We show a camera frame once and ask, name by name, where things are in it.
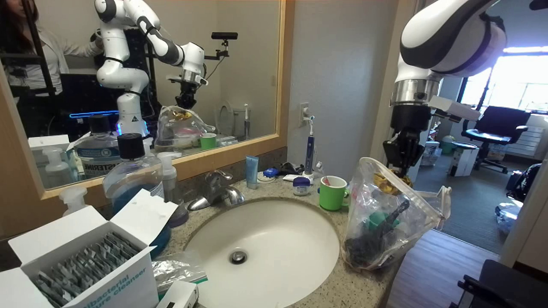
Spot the green cup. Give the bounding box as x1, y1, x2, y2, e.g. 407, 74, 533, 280
319, 175, 348, 211

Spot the clear plastic bag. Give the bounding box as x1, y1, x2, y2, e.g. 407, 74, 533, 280
343, 158, 451, 273

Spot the white sink basin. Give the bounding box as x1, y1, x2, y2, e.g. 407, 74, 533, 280
186, 197, 340, 308

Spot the small soap dispenser bottle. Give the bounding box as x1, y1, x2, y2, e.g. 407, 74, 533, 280
158, 153, 189, 228

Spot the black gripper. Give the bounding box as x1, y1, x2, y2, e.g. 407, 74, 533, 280
384, 105, 432, 177

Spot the wood framed mirror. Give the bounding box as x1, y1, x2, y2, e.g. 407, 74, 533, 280
3, 0, 295, 204

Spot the electric toothbrush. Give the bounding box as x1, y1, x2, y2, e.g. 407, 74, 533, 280
304, 114, 316, 175

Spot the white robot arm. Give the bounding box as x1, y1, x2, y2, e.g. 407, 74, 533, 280
384, 0, 508, 177

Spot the white glove box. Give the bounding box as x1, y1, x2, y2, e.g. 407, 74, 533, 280
0, 191, 177, 308

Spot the yellow hair scrunchie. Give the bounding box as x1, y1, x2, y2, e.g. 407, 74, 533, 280
374, 174, 400, 196

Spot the black office chair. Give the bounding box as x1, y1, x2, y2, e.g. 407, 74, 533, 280
462, 107, 530, 174

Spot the blue mouthwash bottle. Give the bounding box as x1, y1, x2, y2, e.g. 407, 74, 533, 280
104, 134, 172, 259

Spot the chrome faucet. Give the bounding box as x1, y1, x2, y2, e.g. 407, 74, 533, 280
188, 170, 244, 213

